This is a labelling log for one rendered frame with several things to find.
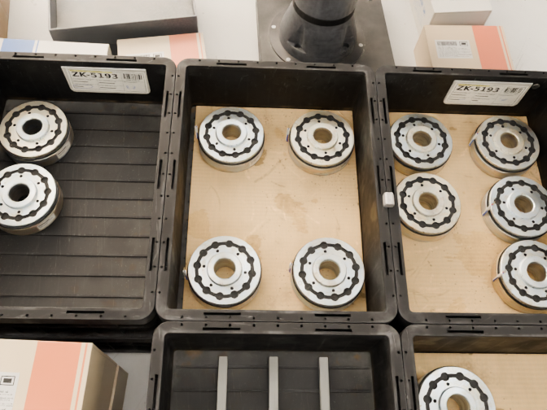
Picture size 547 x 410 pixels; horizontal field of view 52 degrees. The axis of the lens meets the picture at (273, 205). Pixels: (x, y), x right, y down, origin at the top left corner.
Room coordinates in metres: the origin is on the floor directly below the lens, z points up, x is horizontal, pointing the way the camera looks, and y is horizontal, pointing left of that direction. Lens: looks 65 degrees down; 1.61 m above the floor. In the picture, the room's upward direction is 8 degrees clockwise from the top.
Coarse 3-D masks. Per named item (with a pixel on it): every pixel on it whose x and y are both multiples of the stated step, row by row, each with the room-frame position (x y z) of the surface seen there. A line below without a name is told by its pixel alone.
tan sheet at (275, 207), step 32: (352, 128) 0.53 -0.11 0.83; (288, 160) 0.45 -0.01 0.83; (352, 160) 0.47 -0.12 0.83; (192, 192) 0.37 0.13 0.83; (224, 192) 0.38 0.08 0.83; (256, 192) 0.39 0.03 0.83; (288, 192) 0.40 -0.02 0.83; (320, 192) 0.40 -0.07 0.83; (352, 192) 0.41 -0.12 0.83; (192, 224) 0.32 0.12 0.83; (224, 224) 0.33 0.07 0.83; (256, 224) 0.34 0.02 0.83; (288, 224) 0.34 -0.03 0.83; (320, 224) 0.35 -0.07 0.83; (352, 224) 0.36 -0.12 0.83; (288, 256) 0.29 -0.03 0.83; (288, 288) 0.24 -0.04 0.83
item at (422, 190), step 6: (426, 186) 0.42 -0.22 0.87; (414, 192) 0.41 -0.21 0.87; (420, 192) 0.41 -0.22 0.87; (426, 192) 0.41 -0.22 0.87; (432, 192) 0.41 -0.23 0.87; (438, 192) 0.41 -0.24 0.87; (414, 198) 0.40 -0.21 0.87; (438, 198) 0.40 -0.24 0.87; (414, 204) 0.39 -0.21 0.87; (438, 204) 0.39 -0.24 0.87; (420, 210) 0.38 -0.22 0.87; (426, 210) 0.38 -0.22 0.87; (432, 210) 0.38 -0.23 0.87; (438, 210) 0.38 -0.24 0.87; (432, 216) 0.37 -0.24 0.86
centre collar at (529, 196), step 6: (516, 192) 0.43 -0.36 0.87; (522, 192) 0.43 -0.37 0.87; (528, 192) 0.43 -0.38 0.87; (510, 198) 0.42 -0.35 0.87; (528, 198) 0.42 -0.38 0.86; (534, 198) 0.42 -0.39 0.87; (510, 204) 0.41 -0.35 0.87; (534, 204) 0.41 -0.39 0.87; (510, 210) 0.40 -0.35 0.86; (516, 210) 0.40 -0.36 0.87; (534, 210) 0.40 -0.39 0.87; (516, 216) 0.39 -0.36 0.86; (522, 216) 0.39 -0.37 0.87; (528, 216) 0.39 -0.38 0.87; (534, 216) 0.39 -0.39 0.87
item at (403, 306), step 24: (384, 72) 0.57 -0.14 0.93; (408, 72) 0.58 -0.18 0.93; (432, 72) 0.58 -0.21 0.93; (456, 72) 0.59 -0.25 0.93; (480, 72) 0.60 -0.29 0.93; (504, 72) 0.60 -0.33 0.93; (528, 72) 0.61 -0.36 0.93; (384, 96) 0.53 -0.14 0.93; (384, 120) 0.48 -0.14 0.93; (384, 144) 0.44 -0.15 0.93; (384, 168) 0.40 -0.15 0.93; (408, 312) 0.20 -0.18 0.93; (432, 312) 0.21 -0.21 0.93; (456, 312) 0.21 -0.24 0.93
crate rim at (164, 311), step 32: (192, 64) 0.54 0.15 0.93; (224, 64) 0.55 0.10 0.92; (256, 64) 0.55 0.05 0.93; (288, 64) 0.56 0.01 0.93; (320, 64) 0.57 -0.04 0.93; (352, 64) 0.58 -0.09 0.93; (384, 192) 0.37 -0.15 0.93; (384, 224) 0.32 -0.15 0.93; (160, 256) 0.23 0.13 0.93; (384, 256) 0.28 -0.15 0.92; (160, 288) 0.19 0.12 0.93; (384, 288) 0.23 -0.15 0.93; (192, 320) 0.16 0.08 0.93; (224, 320) 0.16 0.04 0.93; (256, 320) 0.17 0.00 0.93; (288, 320) 0.17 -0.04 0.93; (320, 320) 0.18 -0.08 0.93; (352, 320) 0.18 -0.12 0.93; (384, 320) 0.19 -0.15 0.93
